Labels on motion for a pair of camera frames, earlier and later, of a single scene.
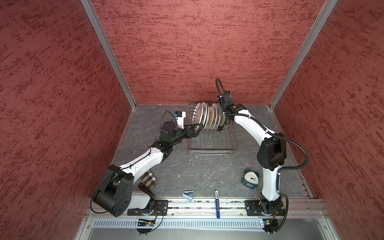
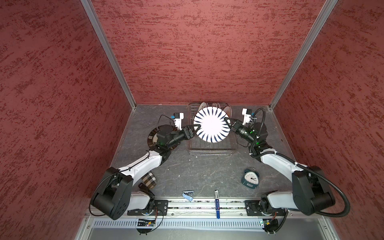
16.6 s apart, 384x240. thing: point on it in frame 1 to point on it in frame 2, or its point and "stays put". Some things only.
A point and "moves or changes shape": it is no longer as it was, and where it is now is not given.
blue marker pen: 217,203 stays put
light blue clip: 188,195 stays put
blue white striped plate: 197,115 moves or changes shape
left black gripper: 194,134 stays put
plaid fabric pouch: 149,179 stays put
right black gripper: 221,109 to 236,125
